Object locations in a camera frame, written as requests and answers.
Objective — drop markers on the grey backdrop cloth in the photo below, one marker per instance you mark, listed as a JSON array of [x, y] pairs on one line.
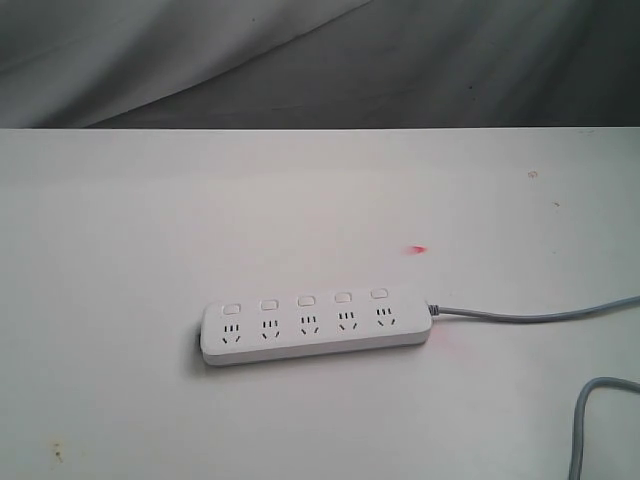
[[318, 64]]

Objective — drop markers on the white five-socket power strip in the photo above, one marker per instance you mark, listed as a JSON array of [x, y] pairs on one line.
[[257, 328]]

